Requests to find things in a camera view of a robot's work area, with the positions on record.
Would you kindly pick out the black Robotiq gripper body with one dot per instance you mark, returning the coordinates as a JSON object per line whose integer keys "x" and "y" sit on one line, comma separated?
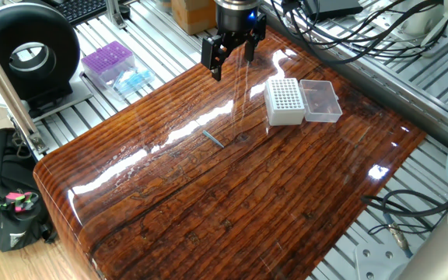
{"x": 233, "y": 19}

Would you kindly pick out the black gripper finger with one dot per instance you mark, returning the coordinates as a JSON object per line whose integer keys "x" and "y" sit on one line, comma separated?
{"x": 214, "y": 50}
{"x": 250, "y": 48}

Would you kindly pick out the blue-grey pipette tip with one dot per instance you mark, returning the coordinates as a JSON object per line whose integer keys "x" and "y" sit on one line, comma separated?
{"x": 213, "y": 138}

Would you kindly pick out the white pipette tip holder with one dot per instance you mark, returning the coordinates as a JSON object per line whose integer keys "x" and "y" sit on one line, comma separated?
{"x": 284, "y": 101}

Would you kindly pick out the clear plastic holder lid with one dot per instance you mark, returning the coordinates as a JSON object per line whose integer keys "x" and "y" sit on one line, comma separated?
{"x": 320, "y": 101}

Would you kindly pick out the purple pipette tip box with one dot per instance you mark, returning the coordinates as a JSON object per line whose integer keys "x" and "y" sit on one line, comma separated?
{"x": 107, "y": 58}

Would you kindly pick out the cardboard box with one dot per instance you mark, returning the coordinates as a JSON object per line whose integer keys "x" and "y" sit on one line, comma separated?
{"x": 191, "y": 15}

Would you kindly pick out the clear tray blue items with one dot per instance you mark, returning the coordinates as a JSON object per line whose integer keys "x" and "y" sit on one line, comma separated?
{"x": 132, "y": 81}

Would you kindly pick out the black power adapter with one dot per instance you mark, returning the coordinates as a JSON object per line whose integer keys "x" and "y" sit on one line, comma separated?
{"x": 333, "y": 8}

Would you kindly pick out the black keyboard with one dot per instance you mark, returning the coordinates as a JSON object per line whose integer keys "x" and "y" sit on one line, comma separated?
{"x": 82, "y": 9}

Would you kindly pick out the white plastic appliance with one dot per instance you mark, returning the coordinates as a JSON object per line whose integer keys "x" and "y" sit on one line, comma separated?
{"x": 422, "y": 19}

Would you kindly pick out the silver robot mounting plate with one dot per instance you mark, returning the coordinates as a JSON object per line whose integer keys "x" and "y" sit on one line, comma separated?
{"x": 377, "y": 260}

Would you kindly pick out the black backpack with pink trim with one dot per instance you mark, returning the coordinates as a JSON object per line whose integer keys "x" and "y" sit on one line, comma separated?
{"x": 10, "y": 218}

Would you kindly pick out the short aluminium profile post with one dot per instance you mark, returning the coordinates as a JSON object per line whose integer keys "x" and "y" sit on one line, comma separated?
{"x": 115, "y": 13}

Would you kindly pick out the slanted aluminium frame post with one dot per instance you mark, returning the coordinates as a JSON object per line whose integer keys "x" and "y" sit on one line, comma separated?
{"x": 10, "y": 101}

